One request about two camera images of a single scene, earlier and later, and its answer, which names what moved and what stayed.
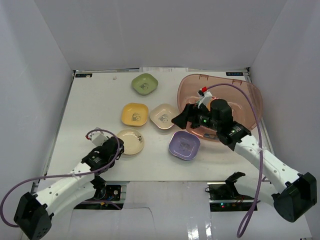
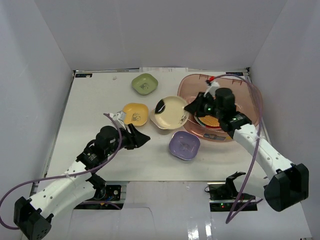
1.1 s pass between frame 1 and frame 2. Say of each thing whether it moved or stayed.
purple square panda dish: stayed
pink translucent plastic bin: stayed
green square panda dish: stayed
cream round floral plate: moved
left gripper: moved
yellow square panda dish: stayed
